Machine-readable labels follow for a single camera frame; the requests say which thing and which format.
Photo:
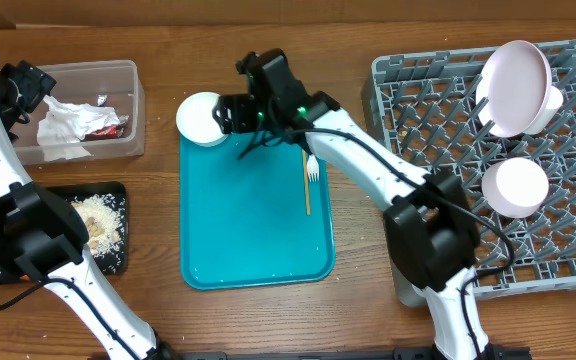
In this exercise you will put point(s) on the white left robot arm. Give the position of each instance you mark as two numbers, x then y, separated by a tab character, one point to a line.
84	288

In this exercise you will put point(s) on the black food waste tray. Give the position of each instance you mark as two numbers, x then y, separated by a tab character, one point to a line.
44	228

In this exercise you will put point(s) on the clear plastic bin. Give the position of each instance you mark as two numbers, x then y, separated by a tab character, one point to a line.
81	83

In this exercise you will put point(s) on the small white napkin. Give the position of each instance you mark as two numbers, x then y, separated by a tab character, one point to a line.
64	152

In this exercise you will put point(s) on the wooden chopstick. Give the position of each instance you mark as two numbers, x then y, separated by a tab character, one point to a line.
306	183

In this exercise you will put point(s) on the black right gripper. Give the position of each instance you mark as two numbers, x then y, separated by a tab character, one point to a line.
233	107

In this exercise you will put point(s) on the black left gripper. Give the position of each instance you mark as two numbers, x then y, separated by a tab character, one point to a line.
33	82

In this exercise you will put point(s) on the red snack wrapper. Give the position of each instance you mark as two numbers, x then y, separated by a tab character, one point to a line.
102	121

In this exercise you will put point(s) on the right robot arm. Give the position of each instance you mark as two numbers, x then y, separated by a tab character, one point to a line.
431	232

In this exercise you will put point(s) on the pink plate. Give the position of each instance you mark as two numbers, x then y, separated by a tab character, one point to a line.
515	84

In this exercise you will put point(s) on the grey dishwasher rack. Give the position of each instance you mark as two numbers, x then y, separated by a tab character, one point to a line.
424	108

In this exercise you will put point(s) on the teal serving tray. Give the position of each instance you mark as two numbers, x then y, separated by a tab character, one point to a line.
243	218

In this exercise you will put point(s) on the pink bowl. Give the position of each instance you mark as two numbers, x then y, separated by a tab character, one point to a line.
515	187

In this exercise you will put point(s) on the rice and peanuts pile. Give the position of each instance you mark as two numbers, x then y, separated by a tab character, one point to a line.
103	223

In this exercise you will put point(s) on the cream white bowl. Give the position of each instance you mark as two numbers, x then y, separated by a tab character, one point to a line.
195	122

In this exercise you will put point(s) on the white paper cup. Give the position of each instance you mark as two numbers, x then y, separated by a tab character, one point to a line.
554	102

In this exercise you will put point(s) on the white plastic fork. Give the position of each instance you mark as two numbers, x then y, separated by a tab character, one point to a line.
313	169

